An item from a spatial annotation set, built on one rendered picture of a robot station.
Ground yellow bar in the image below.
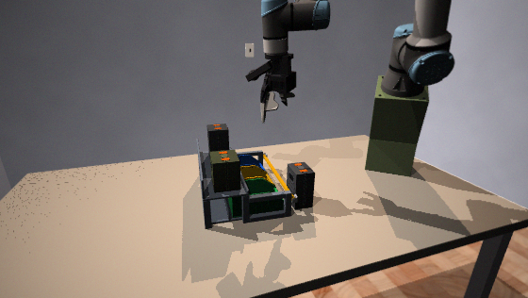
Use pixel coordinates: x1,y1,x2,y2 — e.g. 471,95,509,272
263,155,289,190

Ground grey bin rack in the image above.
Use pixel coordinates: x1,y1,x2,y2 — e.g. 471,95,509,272
197,141,298,229

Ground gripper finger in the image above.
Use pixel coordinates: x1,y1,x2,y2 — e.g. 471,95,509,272
279,92,295,107
260,80,279,123

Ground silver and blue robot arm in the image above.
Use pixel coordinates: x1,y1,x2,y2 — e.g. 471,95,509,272
245,0,454,97

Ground green open bin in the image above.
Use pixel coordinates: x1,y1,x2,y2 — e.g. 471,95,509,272
228,178,284,218

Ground yellow bin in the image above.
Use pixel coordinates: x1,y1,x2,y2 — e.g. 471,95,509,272
240,165,274,185

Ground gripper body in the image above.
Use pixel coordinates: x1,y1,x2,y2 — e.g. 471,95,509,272
264,52,296,94

